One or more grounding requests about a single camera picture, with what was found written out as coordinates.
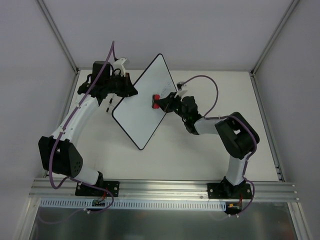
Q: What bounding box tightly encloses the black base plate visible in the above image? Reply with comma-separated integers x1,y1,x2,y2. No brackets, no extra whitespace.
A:
207,182,252,200
75,180,120,197

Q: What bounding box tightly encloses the left aluminium frame post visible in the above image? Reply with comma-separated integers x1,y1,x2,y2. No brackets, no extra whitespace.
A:
35,0,79,74

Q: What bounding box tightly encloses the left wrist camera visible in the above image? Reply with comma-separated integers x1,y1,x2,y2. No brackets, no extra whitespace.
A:
112,57,130,76

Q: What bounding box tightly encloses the white slotted cable duct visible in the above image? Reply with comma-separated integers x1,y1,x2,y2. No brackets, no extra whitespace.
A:
39,198,227,212

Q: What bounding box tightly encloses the right side aluminium rail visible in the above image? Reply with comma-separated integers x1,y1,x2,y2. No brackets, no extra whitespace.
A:
249,72,286,182

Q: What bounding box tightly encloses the aluminium frame post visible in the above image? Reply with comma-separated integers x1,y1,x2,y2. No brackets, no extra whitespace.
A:
35,0,79,74
250,0,300,76

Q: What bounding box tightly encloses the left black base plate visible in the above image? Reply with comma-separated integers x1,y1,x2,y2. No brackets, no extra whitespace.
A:
75,180,120,197

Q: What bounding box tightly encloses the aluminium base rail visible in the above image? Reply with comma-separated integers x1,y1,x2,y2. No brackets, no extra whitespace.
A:
28,178,301,202

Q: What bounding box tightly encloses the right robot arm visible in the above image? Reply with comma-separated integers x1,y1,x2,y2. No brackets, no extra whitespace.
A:
152,92,260,199

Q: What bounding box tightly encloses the white whiteboard black frame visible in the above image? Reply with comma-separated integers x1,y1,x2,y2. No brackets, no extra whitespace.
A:
111,53,177,151

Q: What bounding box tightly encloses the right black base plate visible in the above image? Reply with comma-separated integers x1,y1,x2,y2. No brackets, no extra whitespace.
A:
207,182,252,200

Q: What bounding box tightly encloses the white wire whiteboard stand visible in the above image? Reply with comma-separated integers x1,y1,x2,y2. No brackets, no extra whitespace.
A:
106,94,117,114

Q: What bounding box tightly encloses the right aluminium frame post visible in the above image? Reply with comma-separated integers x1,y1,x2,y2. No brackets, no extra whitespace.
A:
250,0,300,76

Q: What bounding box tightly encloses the red black whiteboard eraser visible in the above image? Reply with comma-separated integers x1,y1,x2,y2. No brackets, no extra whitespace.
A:
151,94,160,109

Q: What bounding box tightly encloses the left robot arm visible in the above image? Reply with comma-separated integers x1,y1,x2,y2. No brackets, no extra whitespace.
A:
38,57,138,196

